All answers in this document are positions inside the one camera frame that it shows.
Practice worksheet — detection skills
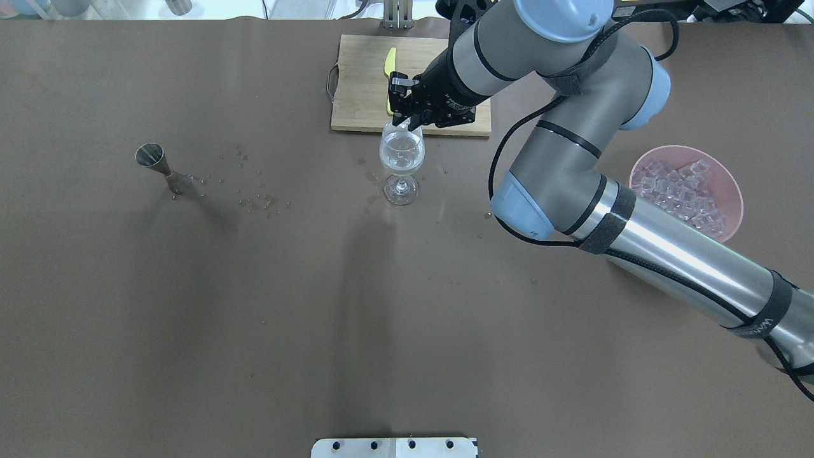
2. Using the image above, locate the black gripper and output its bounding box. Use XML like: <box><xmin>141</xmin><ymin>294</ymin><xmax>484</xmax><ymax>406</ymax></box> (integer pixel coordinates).
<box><xmin>389</xmin><ymin>50</ymin><xmax>476</xmax><ymax>132</ymax></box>

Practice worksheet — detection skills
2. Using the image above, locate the steel cocktail jigger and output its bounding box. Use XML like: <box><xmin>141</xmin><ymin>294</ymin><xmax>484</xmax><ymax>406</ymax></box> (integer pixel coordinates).
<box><xmin>135</xmin><ymin>142</ymin><xmax>193</xmax><ymax>195</ymax></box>

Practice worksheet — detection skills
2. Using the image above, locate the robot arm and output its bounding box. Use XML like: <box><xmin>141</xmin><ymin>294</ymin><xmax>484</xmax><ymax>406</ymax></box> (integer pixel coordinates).
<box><xmin>389</xmin><ymin>1</ymin><xmax>813</xmax><ymax>395</ymax></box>

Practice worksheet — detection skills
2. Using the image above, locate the clear wine glass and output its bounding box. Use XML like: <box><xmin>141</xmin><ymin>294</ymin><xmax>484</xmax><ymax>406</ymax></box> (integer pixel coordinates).
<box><xmin>379</xmin><ymin>122</ymin><xmax>425</xmax><ymax>205</ymax></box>

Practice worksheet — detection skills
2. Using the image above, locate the pink bowl of ice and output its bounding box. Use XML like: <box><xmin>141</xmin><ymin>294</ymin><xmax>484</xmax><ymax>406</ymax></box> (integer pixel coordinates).
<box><xmin>628</xmin><ymin>145</ymin><xmax>744</xmax><ymax>243</ymax></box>

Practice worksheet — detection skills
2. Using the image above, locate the yellow plastic knife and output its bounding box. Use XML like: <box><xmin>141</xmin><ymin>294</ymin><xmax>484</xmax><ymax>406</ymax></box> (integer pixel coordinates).
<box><xmin>383</xmin><ymin>47</ymin><xmax>397</xmax><ymax>116</ymax></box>

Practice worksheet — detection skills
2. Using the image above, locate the wooden cutting board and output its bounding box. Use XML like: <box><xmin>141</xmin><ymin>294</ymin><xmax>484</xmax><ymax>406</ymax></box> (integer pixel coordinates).
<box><xmin>327</xmin><ymin>34</ymin><xmax>492</xmax><ymax>137</ymax></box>

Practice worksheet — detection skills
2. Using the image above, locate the white mounting plate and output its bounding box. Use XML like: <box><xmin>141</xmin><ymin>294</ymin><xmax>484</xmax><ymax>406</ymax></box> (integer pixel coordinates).
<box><xmin>310</xmin><ymin>437</ymin><xmax>479</xmax><ymax>457</ymax></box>

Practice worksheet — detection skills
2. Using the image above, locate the aluminium frame post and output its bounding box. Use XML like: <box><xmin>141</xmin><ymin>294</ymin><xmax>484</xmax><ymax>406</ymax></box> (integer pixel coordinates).
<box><xmin>382</xmin><ymin>0</ymin><xmax>415</xmax><ymax>30</ymax></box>

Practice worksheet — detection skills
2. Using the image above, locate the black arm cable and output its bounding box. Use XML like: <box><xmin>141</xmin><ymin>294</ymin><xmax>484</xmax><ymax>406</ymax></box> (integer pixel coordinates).
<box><xmin>487</xmin><ymin>8</ymin><xmax>814</xmax><ymax>403</ymax></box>

